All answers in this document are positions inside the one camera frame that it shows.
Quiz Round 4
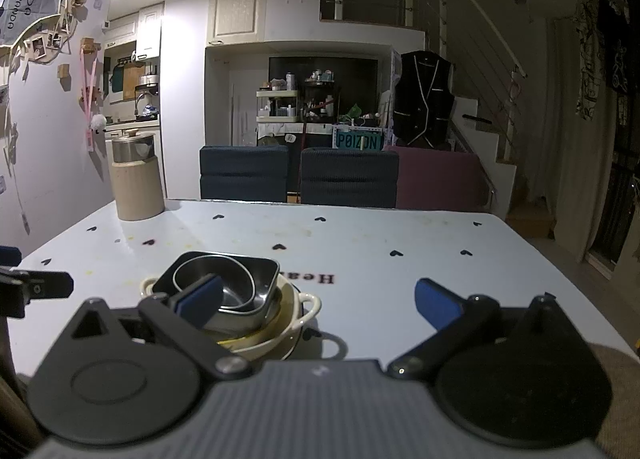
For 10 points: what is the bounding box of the round steel bowl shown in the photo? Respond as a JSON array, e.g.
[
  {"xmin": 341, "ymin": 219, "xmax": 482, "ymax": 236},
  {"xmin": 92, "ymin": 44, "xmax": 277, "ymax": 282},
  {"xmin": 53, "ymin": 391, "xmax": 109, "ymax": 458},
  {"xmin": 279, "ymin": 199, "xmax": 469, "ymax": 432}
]
[{"xmin": 172, "ymin": 255, "xmax": 257, "ymax": 311}]

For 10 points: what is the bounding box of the black vest with white trim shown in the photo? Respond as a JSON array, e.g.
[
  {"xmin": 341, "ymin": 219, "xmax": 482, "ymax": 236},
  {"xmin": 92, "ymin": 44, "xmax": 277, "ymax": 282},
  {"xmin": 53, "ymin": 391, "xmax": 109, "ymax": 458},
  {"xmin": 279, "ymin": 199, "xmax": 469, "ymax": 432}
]
[{"xmin": 392, "ymin": 50, "xmax": 456, "ymax": 146}]

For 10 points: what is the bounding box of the patterned hanging cloth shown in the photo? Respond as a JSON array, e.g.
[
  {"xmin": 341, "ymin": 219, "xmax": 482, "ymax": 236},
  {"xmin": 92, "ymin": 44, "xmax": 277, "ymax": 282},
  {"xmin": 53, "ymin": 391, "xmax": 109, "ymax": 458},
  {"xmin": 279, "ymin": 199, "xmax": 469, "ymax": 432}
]
[{"xmin": 575, "ymin": 0, "xmax": 608, "ymax": 120}]

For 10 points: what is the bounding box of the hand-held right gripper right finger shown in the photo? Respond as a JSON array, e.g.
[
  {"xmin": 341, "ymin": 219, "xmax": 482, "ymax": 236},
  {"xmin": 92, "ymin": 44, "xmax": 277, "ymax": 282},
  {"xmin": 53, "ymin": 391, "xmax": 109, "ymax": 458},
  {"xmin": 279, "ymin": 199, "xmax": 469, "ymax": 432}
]
[{"xmin": 387, "ymin": 279, "xmax": 558, "ymax": 380}]

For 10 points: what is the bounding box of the person's left forearm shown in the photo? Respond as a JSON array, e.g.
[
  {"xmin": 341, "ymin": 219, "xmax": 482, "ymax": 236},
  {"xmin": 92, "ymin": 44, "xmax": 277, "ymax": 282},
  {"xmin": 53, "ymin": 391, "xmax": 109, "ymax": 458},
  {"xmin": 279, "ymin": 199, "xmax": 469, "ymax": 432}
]
[{"xmin": 0, "ymin": 317, "xmax": 43, "ymax": 459}]

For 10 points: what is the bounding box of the cream two-handled bowl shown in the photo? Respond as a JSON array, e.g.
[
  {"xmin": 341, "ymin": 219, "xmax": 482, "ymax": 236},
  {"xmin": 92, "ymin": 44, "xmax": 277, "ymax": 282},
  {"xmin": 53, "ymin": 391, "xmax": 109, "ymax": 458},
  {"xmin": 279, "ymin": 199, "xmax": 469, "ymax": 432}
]
[{"xmin": 141, "ymin": 276, "xmax": 322, "ymax": 355}]

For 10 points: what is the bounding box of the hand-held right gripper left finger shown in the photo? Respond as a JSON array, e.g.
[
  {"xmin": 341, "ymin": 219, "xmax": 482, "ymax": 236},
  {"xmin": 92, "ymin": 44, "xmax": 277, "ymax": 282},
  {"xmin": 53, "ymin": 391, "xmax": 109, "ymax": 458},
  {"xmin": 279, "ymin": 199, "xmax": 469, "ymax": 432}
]
[{"xmin": 71, "ymin": 275, "xmax": 251, "ymax": 380}]

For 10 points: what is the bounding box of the rectangular steel container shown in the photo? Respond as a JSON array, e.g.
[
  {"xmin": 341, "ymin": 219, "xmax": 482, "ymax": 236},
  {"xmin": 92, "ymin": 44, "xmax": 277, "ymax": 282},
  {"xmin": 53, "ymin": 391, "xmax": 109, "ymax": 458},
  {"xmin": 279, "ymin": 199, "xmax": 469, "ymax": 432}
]
[{"xmin": 151, "ymin": 251, "xmax": 281, "ymax": 335}]

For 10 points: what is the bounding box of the teal sign plate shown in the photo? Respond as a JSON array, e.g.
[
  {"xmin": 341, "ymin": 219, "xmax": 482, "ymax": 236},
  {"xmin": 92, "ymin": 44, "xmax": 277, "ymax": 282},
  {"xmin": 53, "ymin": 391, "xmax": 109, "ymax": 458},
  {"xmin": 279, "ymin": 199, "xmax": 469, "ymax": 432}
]
[{"xmin": 331, "ymin": 132, "xmax": 386, "ymax": 151}]

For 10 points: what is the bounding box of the beige cloth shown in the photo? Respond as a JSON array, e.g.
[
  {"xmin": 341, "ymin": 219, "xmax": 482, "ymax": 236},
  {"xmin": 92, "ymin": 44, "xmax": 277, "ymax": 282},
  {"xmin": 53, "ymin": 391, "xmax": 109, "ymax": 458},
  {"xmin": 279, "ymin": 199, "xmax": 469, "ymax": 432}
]
[{"xmin": 587, "ymin": 343, "xmax": 640, "ymax": 459}]

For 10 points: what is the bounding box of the pink hanging strap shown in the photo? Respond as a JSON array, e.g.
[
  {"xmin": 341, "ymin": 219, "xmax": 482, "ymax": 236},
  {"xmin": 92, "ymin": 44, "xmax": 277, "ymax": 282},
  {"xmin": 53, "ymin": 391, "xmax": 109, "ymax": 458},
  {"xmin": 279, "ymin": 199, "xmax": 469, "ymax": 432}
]
[{"xmin": 80, "ymin": 46, "xmax": 103, "ymax": 152}]

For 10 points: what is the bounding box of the maroon sofa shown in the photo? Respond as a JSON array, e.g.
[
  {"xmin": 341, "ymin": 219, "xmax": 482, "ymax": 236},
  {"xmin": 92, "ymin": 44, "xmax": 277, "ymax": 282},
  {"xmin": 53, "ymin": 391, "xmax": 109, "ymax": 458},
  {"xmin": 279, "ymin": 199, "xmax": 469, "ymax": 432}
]
[{"xmin": 385, "ymin": 145, "xmax": 493, "ymax": 214}]

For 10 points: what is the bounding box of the wooden wall decoration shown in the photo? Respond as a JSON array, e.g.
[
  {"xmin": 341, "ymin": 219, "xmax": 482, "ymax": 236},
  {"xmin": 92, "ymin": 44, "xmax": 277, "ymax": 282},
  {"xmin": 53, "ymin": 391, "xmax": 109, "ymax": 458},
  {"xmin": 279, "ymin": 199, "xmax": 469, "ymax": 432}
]
[{"xmin": 0, "ymin": 0, "xmax": 81, "ymax": 65}]

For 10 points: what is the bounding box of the dark blue chair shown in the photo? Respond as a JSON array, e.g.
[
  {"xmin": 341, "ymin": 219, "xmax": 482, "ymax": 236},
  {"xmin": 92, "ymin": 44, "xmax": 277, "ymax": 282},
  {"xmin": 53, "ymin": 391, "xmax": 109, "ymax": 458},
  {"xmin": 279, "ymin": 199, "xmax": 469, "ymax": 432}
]
[
  {"xmin": 300, "ymin": 147, "xmax": 401, "ymax": 208},
  {"xmin": 199, "ymin": 145, "xmax": 291, "ymax": 202}
]

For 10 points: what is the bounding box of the white storage shelf rack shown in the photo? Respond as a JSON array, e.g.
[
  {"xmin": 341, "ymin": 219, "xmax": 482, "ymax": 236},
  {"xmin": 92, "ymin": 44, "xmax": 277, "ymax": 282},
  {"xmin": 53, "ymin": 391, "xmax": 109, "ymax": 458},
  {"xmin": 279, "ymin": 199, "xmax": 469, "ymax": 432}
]
[{"xmin": 256, "ymin": 72, "xmax": 301, "ymax": 122}]

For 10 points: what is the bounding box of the beige canister with glass lid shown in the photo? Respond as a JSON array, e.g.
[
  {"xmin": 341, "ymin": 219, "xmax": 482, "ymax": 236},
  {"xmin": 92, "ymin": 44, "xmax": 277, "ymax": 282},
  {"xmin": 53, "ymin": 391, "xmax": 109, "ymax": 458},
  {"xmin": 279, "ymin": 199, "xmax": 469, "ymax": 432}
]
[{"xmin": 110, "ymin": 128, "xmax": 166, "ymax": 221}]

